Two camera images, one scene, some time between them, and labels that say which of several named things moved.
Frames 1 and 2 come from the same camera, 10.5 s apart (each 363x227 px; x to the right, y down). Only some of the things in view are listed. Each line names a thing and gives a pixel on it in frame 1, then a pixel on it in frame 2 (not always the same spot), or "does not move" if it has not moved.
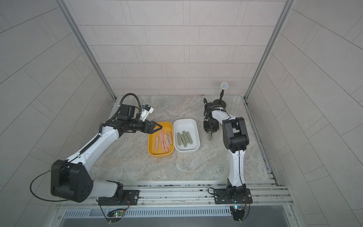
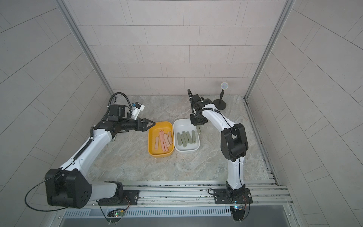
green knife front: [179, 138] does not move
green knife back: [210, 135] → [194, 139]
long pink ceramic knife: [160, 134] does not move
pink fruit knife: [157, 143] does not move
